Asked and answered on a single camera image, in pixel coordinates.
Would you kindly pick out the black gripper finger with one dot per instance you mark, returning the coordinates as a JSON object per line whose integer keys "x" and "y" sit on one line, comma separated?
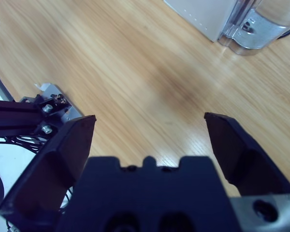
{"x": 244, "y": 157}
{"x": 70, "y": 147}

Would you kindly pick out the white coffee machine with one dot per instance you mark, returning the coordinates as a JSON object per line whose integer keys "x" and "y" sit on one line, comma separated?
{"x": 195, "y": 14}

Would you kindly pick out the clear water tank dark lid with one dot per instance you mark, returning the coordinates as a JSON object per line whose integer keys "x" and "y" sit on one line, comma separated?
{"x": 261, "y": 31}

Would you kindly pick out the dark camera post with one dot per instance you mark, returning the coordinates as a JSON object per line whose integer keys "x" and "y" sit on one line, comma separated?
{"x": 14, "y": 116}

